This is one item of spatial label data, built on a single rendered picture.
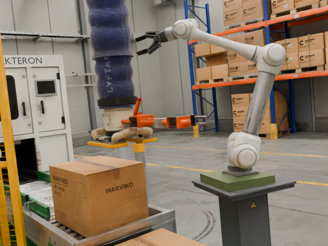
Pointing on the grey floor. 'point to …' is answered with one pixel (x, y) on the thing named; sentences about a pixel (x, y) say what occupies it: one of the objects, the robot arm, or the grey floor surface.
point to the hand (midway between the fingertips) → (138, 46)
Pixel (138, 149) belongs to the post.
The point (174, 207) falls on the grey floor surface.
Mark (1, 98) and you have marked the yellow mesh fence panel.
